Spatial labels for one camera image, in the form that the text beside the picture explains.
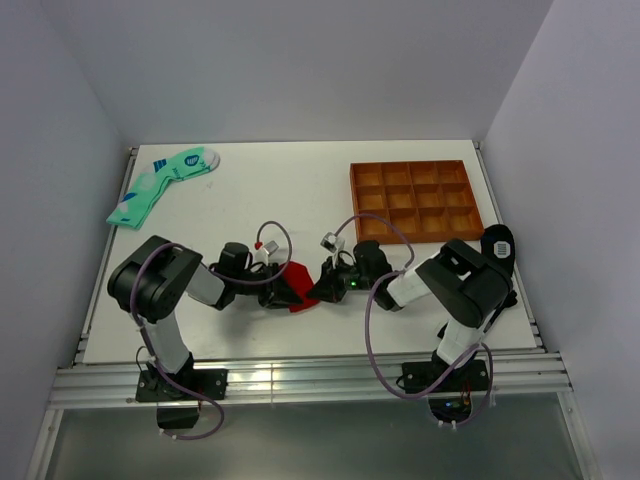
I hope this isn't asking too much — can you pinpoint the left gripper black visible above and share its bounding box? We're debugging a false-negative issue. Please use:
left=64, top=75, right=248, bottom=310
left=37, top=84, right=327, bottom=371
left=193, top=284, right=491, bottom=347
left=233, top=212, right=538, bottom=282
left=233, top=263, right=302, bottom=309

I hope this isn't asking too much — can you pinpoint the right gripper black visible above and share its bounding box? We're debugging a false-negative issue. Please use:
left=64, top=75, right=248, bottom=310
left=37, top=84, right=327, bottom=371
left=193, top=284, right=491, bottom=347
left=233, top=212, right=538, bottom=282
left=307, top=255, right=375, bottom=303

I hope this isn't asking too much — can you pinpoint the red santa sock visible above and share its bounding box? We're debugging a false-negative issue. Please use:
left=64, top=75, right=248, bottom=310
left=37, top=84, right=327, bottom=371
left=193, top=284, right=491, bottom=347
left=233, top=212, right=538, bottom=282
left=281, top=261, right=319, bottom=313

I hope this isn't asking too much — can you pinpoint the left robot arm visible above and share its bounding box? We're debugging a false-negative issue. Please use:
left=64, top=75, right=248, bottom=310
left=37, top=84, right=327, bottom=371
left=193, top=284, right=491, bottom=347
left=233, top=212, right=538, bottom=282
left=107, top=235, right=305, bottom=399

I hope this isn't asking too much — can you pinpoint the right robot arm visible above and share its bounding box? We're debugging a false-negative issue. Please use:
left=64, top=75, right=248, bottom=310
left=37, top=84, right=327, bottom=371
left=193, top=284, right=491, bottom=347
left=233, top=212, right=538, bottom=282
left=307, top=224, right=517, bottom=390

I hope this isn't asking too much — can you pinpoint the orange compartment tray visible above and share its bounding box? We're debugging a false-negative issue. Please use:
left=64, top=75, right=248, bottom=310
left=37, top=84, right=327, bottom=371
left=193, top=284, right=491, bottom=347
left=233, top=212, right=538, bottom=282
left=350, top=160, right=484, bottom=245

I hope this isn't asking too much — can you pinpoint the mint green patterned sock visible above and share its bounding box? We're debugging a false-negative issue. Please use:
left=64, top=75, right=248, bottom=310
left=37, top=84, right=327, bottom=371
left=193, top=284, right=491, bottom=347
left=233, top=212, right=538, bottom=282
left=106, top=146, right=221, bottom=230

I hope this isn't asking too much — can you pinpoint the black blue sock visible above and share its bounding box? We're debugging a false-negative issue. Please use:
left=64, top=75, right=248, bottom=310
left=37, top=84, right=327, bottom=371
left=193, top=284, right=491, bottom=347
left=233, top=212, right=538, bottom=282
left=479, top=224, right=517, bottom=310

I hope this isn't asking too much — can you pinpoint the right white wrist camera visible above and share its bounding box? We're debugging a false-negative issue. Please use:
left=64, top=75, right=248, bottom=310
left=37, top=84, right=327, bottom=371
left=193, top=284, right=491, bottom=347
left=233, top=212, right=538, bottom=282
left=320, top=232, right=345, bottom=266

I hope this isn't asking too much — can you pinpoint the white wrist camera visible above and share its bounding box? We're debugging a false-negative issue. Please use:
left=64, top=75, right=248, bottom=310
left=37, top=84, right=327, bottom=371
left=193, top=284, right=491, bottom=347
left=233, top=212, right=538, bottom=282
left=320, top=232, right=345, bottom=266
left=254, top=241, right=279, bottom=264

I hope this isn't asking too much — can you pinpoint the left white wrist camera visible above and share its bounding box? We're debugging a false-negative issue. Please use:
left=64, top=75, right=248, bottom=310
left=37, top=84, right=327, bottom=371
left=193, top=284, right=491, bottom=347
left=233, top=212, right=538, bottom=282
left=254, top=241, right=279, bottom=264

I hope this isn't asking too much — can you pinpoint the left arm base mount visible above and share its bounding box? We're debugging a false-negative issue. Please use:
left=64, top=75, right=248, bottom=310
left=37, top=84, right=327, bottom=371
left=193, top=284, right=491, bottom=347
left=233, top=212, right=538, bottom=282
left=134, top=367, right=228, bottom=440

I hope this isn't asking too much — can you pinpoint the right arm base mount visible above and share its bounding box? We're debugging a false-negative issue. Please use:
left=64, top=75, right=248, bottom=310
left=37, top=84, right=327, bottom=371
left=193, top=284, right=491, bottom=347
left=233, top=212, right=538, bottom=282
left=399, top=359, right=494, bottom=416

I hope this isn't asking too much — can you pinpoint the aluminium frame rail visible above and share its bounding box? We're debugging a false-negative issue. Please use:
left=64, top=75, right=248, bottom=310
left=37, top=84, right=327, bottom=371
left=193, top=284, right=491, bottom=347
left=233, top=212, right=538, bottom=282
left=48, top=350, right=573, bottom=410

